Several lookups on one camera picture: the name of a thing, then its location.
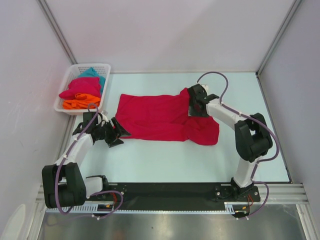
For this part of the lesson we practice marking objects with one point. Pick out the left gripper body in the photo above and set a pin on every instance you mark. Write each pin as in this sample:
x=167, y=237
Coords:
x=106, y=132

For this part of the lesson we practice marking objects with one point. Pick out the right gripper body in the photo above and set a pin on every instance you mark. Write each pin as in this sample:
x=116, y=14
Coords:
x=192, y=102

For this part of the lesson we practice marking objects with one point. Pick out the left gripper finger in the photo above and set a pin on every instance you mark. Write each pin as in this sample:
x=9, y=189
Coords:
x=119, y=129
x=115, y=142

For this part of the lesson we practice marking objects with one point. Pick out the crimson red t shirt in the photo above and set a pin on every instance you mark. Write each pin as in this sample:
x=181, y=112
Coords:
x=165, y=118

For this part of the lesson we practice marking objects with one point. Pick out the white plastic laundry basket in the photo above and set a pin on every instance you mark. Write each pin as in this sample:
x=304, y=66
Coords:
x=73, y=71

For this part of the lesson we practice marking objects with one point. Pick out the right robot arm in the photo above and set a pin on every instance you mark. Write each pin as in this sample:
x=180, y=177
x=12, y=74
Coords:
x=252, y=140

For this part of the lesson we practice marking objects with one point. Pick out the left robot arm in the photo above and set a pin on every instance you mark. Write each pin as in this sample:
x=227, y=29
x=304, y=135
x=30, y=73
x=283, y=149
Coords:
x=63, y=183

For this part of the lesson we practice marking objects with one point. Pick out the orange t shirt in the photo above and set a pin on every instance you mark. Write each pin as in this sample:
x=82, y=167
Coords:
x=82, y=101

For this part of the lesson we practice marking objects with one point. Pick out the magenta t shirt in basket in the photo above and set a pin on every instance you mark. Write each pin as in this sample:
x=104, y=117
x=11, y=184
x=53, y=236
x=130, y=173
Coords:
x=82, y=85

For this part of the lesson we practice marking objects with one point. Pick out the teal t shirt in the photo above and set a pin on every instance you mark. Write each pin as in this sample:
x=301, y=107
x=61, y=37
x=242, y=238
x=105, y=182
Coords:
x=91, y=72

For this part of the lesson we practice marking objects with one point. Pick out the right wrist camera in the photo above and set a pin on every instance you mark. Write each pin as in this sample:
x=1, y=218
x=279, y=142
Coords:
x=206, y=87

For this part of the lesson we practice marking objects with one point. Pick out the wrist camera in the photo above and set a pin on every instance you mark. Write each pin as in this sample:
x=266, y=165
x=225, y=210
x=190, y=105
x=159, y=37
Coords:
x=206, y=87
x=103, y=112

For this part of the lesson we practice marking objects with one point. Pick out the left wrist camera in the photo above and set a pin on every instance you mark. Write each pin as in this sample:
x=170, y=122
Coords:
x=103, y=112

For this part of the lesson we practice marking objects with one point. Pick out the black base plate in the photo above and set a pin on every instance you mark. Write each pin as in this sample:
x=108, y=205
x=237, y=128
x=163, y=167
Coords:
x=189, y=196

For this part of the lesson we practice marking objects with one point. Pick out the white slotted cable duct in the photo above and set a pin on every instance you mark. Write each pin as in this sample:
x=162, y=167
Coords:
x=96, y=209

